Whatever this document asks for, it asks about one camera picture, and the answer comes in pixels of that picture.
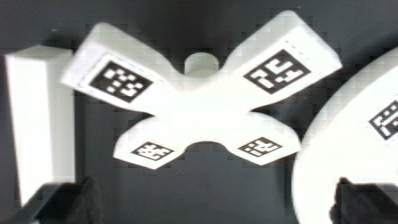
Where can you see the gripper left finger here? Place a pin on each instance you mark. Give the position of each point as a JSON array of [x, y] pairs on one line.
[[65, 204]]

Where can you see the white round table top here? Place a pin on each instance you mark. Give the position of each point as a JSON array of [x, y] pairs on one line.
[[351, 141]]

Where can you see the white cross-shaped table base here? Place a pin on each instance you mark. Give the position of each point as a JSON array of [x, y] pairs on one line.
[[201, 100]]

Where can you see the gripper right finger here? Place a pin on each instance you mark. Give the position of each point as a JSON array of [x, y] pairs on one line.
[[365, 203]]

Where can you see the white L-shaped corner fence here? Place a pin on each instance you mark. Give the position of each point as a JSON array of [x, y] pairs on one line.
[[43, 118]]

